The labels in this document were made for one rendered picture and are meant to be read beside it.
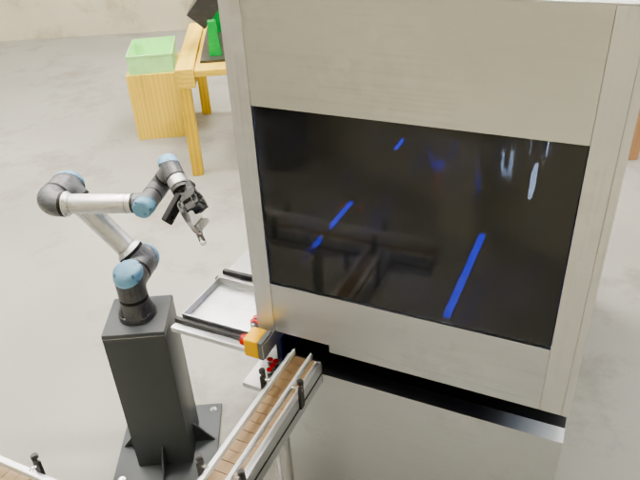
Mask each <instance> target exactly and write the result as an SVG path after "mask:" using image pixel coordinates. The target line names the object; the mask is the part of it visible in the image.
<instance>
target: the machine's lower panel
mask: <svg viewBox="0 0 640 480"><path fill-rule="evenodd" d="M311 360H312V361H319V362H321V364H322V376H323V383H322V384H321V386H320V387H319V389H318V391H317V392H316V393H315V394H314V396H313V398H312V399H311V401H310V403H309V405H308V406H307V408H306V410H305V411H304V413H303V414H302V416H301V418H300V419H299V421H298V423H297V424H296V426H295V427H294V429H293V431H292V432H291V434H290V448H291V458H292V466H293V476H294V480H554V478H555V473H556V470H557V466H558V461H559V457H560V453H561V449H562V445H563V439H564V433H565V429H564V428H560V427H556V426H554V425H550V424H547V423H543V422H540V421H536V420H532V419H529V418H526V417H523V416H519V415H515V414H512V413H508V412H505V411H501V410H496V409H492V408H489V407H485V406H482V405H478V404H475V403H472V402H468V401H465V400H461V399H458V398H454V397H451V396H447V395H444V394H441V393H437V392H434V391H430V390H424V389H420V388H417V387H414V386H411V385H407V384H403V383H400V382H396V381H393V380H389V379H387V378H383V377H379V376H376V375H372V374H369V373H365V372H362V371H359V370H353V369H349V368H346V367H342V366H338V365H335V364H332V363H329V362H325V361H322V360H318V359H314V358H312V359H311Z"/></svg>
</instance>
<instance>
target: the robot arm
mask: <svg viewBox="0 0 640 480"><path fill-rule="evenodd" d="M157 164H158V167H159V170H158V171H157V172H156V173H155V175H154V176H153V178H152V179H151V180H150V182H149V183H148V184H147V186H146V187H145V189H144V190H143V191H142V192H138V193H90V192H89V191H88V190H87V189H86V184H85V180H84V178H83V177H82V176H81V175H80V174H79V173H77V172H75V171H72V170H62V171H59V172H58V173H57V174H55V175H53V176H52V178H51V180H49V182H48V183H47V184H46V185H45V186H43V187H42V188H41V189H40V190H39V191H38V193H37V197H36V200H37V204H38V207H39V208H40V210H41V211H42V212H44V213H46V214H48V215H50V216H56V217H69V216H71V215H72V214H76V215H77V216H78V217H79V218H80V219H81V220H82V221H83V222H84V223H85V224H86V225H87V226H88V227H89V228H91V229H92V230H93V231H94V232H95V233H96V234H97V235H98V236H99V237H100V238H101V239H102V240H103V241H104V242H106V243H107V244H108V245H109V246H110V247H111V248H112V249H113V250H114V251H115V252H116V253H117V254H118V260H119V261H120V262H121V263H119V264H117V265H116V266H115V268H114V269H113V272H112V279H113V283H114V285H115V288H116V291H117V295H118V299H119V311H118V316H119V320H120V322H121V323H122V324H124V325H126V326H139V325H143V324H146V323H148V322H149V321H150V320H151V319H152V318H153V317H154V316H155V315H156V312H157V310H156V306H155V304H154V303H153V301H152V300H151V298H150V297H149V294H148V289H147V283H148V281H149V279H150V277H151V275H152V274H153V272H154V271H155V270H156V268H157V266H158V263H159V260H160V256H159V252H158V250H157V249H156V248H155V247H154V246H153V245H152V244H147V243H142V242H141V241H140V240H133V239H132V238H131V237H130V236H129V235H128V234H127V233H126V232H125V231H124V230H123V229H122V228H120V227H119V226H118V225H117V224H116V223H115V222H114V221H113V220H112V219H111V218H110V217H109V216H108V215H107V213H134V214H135V215H136V216H138V217H141V218H147V217H149V216H151V214H152V213H154V211H155V210H156V208H157V206H158V205H159V203H160V202H161V201H162V199H163V198H164V197H165V195H166V194H167V192H168V191H169V190H170V191H171V192H172V194H173V195H174V196H173V197H172V199H171V201H170V204H169V205H168V207H167V209H166V211H165V213H164V215H163V216H162V218H161V219H162V220H163V221H164V222H166V223H168V224H170V225H172V224H173V222H174V220H175V219H176V217H177V215H178V213H179V211H180V213H181V215H182V216H183V218H184V220H185V221H186V223H187V224H188V225H189V227H190V228H191V230H192V231H193V232H194V233H196V234H199V232H202V230H203V228H204V227H205V226H206V225H207V224H208V223H209V221H210V220H209V218H202V214H201V213H202V212H203V211H204V210H205V209H206V208H208V207H209V206H208V204H207V202H206V200H205V198H204V196H202V194H200V193H201V192H199V191H197V189H196V187H195V186H196V185H195V183H194V182H192V181H191V180H188V178H187V176H186V174H185V173H184V171H183V169H182V167H181V165H180V162H179V161H178V159H177V158H176V156H175V155H174V154H172V153H165V154H163V155H161V156H160V157H159V158H158V160H157ZM198 213H199V214H198ZM202 234H203V232H202Z"/></svg>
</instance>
